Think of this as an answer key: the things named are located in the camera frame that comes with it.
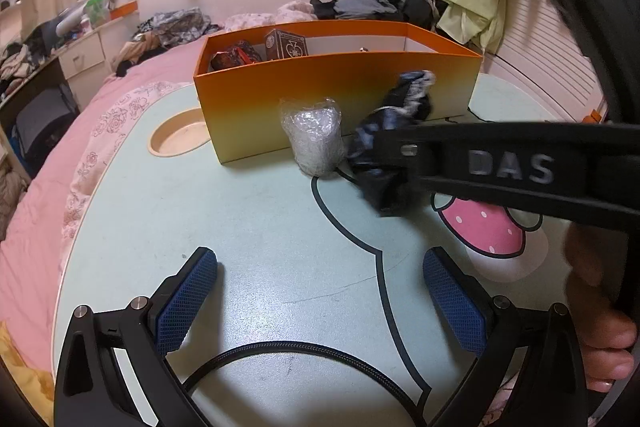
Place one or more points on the pile of dark clothes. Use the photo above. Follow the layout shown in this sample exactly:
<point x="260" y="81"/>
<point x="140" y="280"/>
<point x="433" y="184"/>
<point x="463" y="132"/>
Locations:
<point x="370" y="4"/>

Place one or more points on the white roll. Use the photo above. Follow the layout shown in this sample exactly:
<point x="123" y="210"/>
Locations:
<point x="70" y="19"/>

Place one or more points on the black red small box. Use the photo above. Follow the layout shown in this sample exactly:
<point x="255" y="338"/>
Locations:
<point x="235" y="54"/>

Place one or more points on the pink floral quilt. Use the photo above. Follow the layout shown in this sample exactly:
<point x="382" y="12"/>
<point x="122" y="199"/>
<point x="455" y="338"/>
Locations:
<point x="295" y="11"/>

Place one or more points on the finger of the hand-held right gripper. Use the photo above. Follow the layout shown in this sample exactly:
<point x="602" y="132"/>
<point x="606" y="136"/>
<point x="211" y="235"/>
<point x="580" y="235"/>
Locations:
<point x="420" y="152"/>

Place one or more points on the white desk drawer unit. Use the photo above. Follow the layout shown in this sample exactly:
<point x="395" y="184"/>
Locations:
<point x="82" y="54"/>

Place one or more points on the orange box lid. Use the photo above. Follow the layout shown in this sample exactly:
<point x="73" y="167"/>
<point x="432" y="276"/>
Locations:
<point x="125" y="9"/>

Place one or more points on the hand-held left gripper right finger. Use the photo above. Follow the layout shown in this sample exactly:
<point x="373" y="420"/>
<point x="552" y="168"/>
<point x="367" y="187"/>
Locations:
<point x="455" y="302"/>

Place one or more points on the yellow-green garment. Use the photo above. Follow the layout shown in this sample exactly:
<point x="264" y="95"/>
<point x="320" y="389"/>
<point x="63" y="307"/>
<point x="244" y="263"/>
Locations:
<point x="475" y="7"/>

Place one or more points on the white slatted headboard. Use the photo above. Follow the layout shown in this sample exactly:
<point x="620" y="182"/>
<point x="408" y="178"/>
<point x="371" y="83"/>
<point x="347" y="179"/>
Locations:
<point x="545" y="57"/>

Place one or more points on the clear plastic wrapped bundle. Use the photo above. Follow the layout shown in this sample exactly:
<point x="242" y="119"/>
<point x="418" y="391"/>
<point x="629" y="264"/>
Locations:
<point x="312" y="137"/>

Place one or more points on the heap of mixed clothes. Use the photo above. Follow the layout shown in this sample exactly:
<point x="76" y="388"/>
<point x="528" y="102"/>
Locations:
<point x="20" y="52"/>

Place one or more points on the yellow cloth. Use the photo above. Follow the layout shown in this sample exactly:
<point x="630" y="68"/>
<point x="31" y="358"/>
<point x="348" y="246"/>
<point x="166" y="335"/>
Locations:
<point x="22" y="377"/>

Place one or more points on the orange cardboard box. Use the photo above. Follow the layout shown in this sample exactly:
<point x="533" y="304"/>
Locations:
<point x="250" y="107"/>

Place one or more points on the silver brown card box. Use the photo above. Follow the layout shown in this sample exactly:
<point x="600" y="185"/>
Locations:
<point x="287" y="44"/>

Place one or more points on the person's right hand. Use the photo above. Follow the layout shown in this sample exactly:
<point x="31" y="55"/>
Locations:
<point x="595" y="307"/>

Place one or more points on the beige garment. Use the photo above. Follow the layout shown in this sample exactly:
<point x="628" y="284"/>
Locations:
<point x="137" y="52"/>

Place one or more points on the green lid container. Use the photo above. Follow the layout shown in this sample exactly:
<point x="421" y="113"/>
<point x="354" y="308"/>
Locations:
<point x="95" y="9"/>

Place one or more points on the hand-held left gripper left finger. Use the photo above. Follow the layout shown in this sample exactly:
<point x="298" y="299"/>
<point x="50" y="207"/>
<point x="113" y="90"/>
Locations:
<point x="187" y="302"/>

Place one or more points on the black plastic bag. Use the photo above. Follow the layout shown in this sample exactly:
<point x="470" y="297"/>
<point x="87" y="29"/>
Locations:
<point x="362" y="152"/>

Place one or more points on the black white scrunchie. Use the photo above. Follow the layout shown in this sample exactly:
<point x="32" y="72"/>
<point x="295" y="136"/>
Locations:
<point x="412" y="94"/>

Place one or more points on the black white patterned cloth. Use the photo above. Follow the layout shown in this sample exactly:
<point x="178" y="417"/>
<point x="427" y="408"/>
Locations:
<point x="175" y="24"/>

